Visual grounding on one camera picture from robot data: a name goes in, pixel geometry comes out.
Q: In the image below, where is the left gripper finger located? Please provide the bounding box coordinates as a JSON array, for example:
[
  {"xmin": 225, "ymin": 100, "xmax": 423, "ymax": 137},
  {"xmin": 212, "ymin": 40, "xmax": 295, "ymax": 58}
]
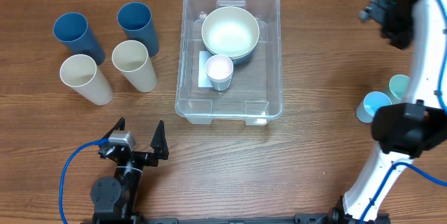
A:
[
  {"xmin": 150, "ymin": 120, "xmax": 169, "ymax": 160},
  {"xmin": 103, "ymin": 117, "xmax": 125, "ymax": 139}
]

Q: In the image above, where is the cream tall cup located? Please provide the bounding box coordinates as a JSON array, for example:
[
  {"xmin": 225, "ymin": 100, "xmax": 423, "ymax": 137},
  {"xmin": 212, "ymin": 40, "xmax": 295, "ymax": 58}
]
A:
[
  {"xmin": 59, "ymin": 54, "xmax": 114, "ymax": 105},
  {"xmin": 112, "ymin": 40, "xmax": 157, "ymax": 92}
]

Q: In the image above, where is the teal small cup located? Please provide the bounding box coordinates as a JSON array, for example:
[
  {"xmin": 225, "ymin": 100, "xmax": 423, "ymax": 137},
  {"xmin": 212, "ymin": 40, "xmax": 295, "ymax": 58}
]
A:
[{"xmin": 384, "ymin": 74, "xmax": 410, "ymax": 104}]

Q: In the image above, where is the pink small cup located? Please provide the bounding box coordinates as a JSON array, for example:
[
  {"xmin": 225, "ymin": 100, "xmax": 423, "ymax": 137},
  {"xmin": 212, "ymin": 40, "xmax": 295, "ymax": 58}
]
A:
[{"xmin": 205, "ymin": 54, "xmax": 234, "ymax": 82}]

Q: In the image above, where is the light blue small cup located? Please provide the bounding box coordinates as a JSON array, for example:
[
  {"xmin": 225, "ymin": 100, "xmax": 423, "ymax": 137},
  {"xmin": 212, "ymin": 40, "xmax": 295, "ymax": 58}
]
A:
[{"xmin": 356, "ymin": 91, "xmax": 392, "ymax": 124}]

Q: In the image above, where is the dark blue bowl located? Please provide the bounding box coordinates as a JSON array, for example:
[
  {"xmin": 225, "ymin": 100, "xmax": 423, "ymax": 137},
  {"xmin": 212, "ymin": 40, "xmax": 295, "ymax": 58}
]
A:
[{"xmin": 206, "ymin": 47, "xmax": 256, "ymax": 65}]

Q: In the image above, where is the cream bowl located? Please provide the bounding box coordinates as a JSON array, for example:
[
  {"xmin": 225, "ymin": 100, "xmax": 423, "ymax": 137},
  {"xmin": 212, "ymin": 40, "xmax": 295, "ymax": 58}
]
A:
[
  {"xmin": 201, "ymin": 6, "xmax": 261, "ymax": 59},
  {"xmin": 203, "ymin": 43, "xmax": 257, "ymax": 61}
]

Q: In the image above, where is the grey small cup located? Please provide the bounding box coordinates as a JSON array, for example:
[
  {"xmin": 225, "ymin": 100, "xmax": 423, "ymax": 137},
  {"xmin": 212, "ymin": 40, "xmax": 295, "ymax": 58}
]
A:
[{"xmin": 209, "ymin": 76, "xmax": 232, "ymax": 91}]

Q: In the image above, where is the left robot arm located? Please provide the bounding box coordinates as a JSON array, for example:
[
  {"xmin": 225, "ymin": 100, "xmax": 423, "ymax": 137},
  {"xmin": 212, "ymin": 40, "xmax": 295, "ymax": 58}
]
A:
[{"xmin": 90, "ymin": 118, "xmax": 169, "ymax": 224}]

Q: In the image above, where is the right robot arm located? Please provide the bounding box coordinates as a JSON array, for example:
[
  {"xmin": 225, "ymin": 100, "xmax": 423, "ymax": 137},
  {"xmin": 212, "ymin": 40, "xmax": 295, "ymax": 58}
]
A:
[{"xmin": 316, "ymin": 0, "xmax": 446, "ymax": 223}]

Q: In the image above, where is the white label in container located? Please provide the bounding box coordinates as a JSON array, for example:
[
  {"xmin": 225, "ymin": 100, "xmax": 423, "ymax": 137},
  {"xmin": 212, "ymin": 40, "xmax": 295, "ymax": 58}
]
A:
[{"xmin": 198, "ymin": 51, "xmax": 212, "ymax": 88}]

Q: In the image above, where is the clear plastic storage container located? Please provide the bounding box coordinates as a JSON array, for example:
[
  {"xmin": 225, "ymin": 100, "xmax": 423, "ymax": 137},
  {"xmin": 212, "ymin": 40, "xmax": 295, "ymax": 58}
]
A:
[{"xmin": 175, "ymin": 0, "xmax": 284, "ymax": 126}]

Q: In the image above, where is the dark blue tall cup right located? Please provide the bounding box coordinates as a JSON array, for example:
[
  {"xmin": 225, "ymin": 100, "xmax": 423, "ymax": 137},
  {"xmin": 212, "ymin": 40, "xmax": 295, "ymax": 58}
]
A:
[{"xmin": 117, "ymin": 2, "xmax": 159, "ymax": 57}]

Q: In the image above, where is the dark blue tall cup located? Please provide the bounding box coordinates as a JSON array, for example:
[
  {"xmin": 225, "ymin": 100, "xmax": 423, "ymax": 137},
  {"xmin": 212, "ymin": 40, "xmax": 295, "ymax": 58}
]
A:
[
  {"xmin": 53, "ymin": 12, "xmax": 105, "ymax": 66},
  {"xmin": 117, "ymin": 2, "xmax": 159, "ymax": 57}
]

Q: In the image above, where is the dark blue tall cup left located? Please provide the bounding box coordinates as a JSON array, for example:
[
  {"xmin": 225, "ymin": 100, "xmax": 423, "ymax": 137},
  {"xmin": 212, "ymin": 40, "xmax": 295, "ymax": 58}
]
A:
[{"xmin": 53, "ymin": 12, "xmax": 105, "ymax": 66}]

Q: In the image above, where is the left blue cable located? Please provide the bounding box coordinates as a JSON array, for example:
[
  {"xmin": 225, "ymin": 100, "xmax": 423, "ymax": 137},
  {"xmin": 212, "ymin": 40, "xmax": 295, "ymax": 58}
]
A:
[{"xmin": 58, "ymin": 138, "xmax": 110, "ymax": 224}]

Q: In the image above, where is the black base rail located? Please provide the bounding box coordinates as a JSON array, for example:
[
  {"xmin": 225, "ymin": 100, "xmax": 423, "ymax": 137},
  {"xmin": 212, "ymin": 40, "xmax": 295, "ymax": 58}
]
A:
[{"xmin": 80, "ymin": 212, "xmax": 391, "ymax": 224}]

